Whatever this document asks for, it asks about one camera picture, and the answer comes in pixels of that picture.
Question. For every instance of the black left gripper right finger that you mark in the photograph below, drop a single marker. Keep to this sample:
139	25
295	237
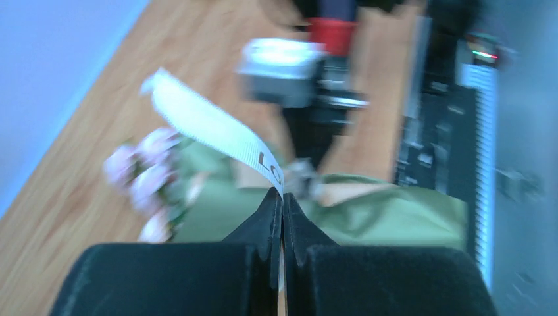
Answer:
325	278

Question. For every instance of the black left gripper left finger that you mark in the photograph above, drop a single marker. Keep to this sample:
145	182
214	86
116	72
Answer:
236	276

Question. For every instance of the green and peach wrapping paper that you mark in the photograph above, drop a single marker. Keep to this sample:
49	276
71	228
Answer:
350	209

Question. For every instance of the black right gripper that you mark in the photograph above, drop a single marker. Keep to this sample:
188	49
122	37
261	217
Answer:
312	129

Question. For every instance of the pink fake flower bunch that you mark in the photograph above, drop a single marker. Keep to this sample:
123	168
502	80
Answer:
149	174

